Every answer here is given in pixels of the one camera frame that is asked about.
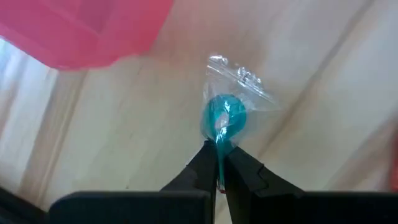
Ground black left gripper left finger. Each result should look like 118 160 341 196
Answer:
49 140 218 224

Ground clear blue candy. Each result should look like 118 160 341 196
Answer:
200 54 282 194

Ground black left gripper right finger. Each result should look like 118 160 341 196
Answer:
223 146 398 224

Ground pink plastic tray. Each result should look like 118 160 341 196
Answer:
0 0 174 71

